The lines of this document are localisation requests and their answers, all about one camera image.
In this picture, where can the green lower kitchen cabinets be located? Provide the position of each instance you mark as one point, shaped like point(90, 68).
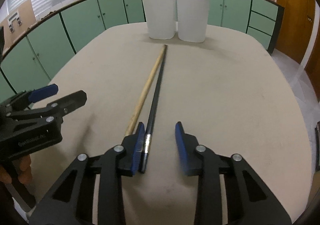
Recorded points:
point(37, 50)

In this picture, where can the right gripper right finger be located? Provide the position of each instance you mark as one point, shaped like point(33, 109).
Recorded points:
point(249, 199)

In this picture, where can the white two-compartment utensil holder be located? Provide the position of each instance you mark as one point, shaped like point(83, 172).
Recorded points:
point(185, 18)

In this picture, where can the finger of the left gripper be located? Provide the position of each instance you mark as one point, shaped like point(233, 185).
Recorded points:
point(65, 105)
point(43, 93)

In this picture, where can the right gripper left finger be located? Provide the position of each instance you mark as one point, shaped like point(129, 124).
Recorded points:
point(70, 199)

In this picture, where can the plain wooden chopstick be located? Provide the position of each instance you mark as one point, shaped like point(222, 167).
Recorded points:
point(144, 93)

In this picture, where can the left hand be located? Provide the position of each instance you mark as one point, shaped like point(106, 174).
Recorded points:
point(24, 167)

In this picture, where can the brown wooden door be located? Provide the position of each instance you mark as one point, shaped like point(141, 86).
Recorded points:
point(296, 27)
point(313, 67)

